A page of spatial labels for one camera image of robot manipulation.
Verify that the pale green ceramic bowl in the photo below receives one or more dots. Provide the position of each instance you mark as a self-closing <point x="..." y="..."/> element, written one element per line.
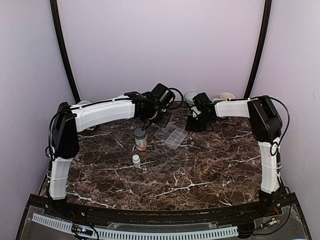
<point x="84" y="102"/>

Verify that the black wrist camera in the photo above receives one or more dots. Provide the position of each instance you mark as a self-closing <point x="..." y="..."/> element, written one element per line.
<point x="163" y="95"/>
<point x="203" y="103"/>

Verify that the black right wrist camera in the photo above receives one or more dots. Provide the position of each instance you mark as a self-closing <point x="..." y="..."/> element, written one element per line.
<point x="203" y="103"/>

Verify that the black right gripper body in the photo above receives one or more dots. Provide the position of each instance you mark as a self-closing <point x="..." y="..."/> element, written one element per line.
<point x="200" y="124"/>

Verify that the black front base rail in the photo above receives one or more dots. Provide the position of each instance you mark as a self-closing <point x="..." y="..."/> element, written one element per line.
<point x="239" y="214"/>

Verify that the cream floral ceramic mug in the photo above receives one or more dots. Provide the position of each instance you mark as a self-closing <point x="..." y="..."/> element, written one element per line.
<point x="224" y="96"/>

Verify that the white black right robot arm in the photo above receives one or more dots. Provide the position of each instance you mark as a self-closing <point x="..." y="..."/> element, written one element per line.
<point x="266" y="127"/>

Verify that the small white pill bottle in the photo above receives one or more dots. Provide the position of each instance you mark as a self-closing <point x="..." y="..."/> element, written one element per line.
<point x="136" y="160"/>

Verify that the clear plastic pill organizer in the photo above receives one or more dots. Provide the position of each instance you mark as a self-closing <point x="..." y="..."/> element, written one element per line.
<point x="171" y="137"/>

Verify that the black corner post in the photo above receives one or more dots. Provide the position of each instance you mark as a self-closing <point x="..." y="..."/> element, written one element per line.
<point x="63" y="50"/>
<point x="259" y="48"/>

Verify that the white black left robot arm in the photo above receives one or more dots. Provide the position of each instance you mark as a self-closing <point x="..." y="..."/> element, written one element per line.
<point x="70" y="120"/>

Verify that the orange pill bottle grey cap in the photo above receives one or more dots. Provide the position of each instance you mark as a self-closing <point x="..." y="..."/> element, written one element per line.
<point x="140" y="137"/>

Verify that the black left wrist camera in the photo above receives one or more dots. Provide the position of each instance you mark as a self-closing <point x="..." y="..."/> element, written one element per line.
<point x="163" y="95"/>

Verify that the black right corner post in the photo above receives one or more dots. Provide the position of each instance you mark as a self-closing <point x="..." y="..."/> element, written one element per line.
<point x="259" y="48"/>

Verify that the black left corner post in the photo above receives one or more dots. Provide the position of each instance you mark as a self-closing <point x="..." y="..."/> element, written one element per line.
<point x="63" y="50"/>

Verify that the teal striped ceramic bowl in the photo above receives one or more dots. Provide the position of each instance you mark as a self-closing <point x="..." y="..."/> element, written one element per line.
<point x="188" y="97"/>

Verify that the white slotted cable duct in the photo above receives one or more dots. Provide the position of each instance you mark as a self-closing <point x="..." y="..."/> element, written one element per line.
<point x="109" y="234"/>

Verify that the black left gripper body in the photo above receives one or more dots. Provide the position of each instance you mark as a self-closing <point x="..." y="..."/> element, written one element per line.
<point x="157" y="118"/>

